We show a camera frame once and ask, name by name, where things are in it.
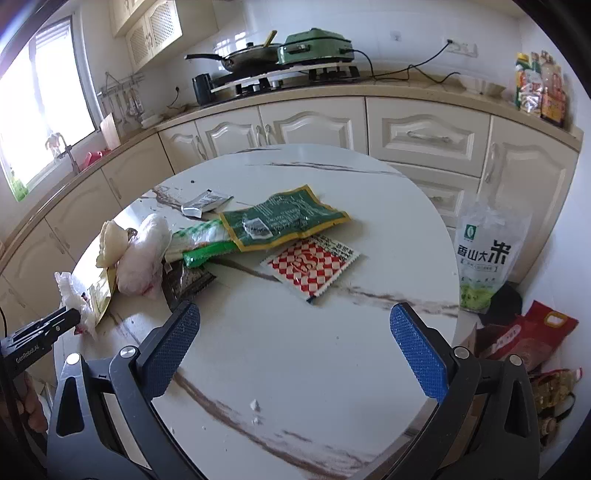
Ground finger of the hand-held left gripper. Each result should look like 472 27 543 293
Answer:
11 307 81 344

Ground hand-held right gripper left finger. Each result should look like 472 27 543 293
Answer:
46 300 204 480

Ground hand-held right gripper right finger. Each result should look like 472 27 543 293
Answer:
389 301 541 480

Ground white tissue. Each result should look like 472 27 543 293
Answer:
54 271 100 341

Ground person's left hand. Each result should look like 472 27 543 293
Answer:
16 373 49 435

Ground yellow green snack packet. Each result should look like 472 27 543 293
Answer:
85 265 118 325

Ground dark seaweed packet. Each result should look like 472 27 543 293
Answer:
164 260 217 305

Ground white crumpled plastic bag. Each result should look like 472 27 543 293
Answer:
115 215 172 297

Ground pale yellow food scrap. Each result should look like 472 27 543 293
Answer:
95 220 132 268

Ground green white plastic wrapper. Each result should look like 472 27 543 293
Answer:
172 219 237 269

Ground white rice bag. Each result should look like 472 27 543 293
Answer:
455 200 532 315

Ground red rice bag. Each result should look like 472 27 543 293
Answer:
478 300 580 374

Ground green bottle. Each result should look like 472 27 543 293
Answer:
8 173 29 203

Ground red white checkered packet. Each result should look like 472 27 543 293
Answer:
260 233 361 305

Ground gold patterned bag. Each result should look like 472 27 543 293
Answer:
526 367 583 416

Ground small grey sachet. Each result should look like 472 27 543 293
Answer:
182 189 234 213

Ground metal faucet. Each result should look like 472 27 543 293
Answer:
45 131 81 176

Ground large green snack wrapper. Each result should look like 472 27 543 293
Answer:
218 185 351 253

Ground wooden cutting board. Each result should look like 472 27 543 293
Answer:
99 113 122 151

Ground kitchen window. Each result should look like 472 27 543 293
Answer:
0 16 100 204

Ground cream lower kitchen cabinets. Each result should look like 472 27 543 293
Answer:
0 95 585 416

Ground metal utensil rack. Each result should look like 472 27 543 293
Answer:
97 71 146 127

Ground black kettle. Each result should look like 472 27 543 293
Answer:
191 73 215 105

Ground white bowl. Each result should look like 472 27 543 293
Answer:
457 74 506 97

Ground group of condiment bottles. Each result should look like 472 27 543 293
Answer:
514 51 568 129

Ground black gas stove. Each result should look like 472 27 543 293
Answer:
203 65 363 105

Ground black frying pan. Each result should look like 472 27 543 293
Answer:
185 42 283 73

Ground green electric cooker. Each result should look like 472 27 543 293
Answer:
276 28 357 65

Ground black power cable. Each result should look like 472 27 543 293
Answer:
353 44 451 88

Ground white wall socket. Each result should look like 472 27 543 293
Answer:
443 37 478 58

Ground cream upper wall cabinets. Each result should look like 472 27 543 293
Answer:
108 0 183 75

